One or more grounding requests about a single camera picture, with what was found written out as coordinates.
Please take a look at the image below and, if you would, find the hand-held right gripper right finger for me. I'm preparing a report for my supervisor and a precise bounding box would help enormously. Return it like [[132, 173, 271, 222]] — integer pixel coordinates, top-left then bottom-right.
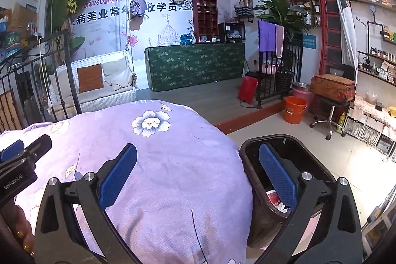
[[256, 143, 363, 264]]

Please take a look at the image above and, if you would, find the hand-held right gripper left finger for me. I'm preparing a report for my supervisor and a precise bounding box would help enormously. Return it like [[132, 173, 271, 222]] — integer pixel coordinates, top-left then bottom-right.
[[34, 143, 143, 264]]

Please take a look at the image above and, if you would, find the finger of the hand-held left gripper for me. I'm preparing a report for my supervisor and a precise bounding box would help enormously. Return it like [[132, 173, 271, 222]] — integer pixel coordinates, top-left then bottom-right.
[[0, 134, 52, 172], [0, 139, 25, 162]]

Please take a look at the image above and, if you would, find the black trash bin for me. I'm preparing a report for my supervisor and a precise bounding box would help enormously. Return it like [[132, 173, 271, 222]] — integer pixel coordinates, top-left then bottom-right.
[[239, 134, 338, 249]]

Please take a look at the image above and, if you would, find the person's left hand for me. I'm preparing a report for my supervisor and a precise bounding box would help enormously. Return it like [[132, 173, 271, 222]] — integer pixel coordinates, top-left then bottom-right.
[[0, 204, 36, 258]]

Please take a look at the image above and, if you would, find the purple floral blanket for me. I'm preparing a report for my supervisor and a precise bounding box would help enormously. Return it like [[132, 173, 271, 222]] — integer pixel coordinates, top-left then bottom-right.
[[0, 99, 252, 264]]

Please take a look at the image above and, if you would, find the orange plastic bucket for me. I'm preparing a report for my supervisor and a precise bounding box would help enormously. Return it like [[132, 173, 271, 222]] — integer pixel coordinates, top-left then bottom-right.
[[284, 96, 308, 125]]

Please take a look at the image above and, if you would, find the chrome swivel stool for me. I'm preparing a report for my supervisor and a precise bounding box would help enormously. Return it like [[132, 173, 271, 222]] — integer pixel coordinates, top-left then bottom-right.
[[310, 97, 353, 141]]

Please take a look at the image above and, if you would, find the pink plastic basin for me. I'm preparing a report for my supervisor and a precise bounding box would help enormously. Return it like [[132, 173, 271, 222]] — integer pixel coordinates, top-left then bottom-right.
[[291, 88, 316, 104]]

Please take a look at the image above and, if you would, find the orange cushion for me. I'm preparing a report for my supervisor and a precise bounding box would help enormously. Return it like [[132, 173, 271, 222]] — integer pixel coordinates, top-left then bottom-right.
[[77, 64, 104, 94]]

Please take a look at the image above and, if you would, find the red bin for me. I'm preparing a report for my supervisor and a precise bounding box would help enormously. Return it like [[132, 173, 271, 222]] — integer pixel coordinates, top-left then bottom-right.
[[238, 76, 259, 105]]

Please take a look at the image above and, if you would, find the black metal rack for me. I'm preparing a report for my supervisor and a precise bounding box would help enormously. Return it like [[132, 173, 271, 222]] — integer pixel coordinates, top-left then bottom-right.
[[255, 35, 304, 107]]

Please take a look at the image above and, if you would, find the beige cushion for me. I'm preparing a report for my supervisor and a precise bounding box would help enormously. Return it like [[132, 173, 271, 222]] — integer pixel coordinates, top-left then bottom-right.
[[101, 57, 134, 87]]

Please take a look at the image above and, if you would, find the brown patterned case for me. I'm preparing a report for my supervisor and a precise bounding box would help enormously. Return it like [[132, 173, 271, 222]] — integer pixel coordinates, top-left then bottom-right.
[[310, 74, 356, 103]]

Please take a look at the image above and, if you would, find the low shelf with wicker baskets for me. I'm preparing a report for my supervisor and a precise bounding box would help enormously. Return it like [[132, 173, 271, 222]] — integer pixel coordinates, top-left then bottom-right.
[[342, 95, 396, 159]]

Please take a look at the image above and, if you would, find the pink pot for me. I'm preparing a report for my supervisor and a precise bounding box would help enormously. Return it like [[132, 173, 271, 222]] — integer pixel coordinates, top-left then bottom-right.
[[261, 61, 279, 74]]

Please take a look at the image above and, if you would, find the pink towel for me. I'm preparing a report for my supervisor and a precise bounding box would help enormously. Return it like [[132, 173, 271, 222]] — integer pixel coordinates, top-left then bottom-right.
[[275, 24, 284, 59]]

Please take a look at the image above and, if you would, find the purple towel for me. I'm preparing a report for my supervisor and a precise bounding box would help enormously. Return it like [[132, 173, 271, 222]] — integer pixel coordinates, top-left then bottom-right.
[[258, 20, 277, 52]]

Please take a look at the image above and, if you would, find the black display box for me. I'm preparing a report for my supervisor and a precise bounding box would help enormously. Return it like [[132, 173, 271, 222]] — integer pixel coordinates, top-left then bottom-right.
[[218, 22, 246, 43]]

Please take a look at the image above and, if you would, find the red ladder shelf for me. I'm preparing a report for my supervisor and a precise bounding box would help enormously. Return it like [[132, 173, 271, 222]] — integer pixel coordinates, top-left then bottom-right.
[[318, 0, 344, 76]]

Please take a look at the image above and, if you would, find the white roll-up banner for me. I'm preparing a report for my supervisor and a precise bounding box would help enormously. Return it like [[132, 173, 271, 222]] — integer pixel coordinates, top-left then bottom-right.
[[316, 0, 359, 82]]

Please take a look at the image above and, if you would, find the potted green plant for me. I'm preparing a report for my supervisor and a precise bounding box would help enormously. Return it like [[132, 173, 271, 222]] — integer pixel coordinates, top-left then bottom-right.
[[255, 0, 310, 42]]

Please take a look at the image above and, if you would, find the red telephone booth cabinet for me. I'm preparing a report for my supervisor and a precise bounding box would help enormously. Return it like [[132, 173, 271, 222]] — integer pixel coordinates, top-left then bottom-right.
[[192, 0, 221, 44]]

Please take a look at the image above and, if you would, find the black iron bed frame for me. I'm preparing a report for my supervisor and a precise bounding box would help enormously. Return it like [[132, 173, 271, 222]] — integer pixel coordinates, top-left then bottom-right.
[[0, 29, 82, 131]]

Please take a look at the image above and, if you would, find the cluttered wall shelf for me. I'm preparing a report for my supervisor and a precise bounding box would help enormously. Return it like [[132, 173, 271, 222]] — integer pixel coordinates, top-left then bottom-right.
[[0, 2, 44, 57]]

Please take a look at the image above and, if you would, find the blue wall sign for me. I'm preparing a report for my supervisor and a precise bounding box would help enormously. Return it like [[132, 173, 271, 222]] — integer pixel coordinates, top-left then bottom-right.
[[302, 34, 317, 50]]

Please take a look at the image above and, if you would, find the wooden wall shelf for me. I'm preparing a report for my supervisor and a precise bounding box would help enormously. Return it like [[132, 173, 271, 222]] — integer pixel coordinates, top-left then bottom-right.
[[286, 0, 321, 28]]

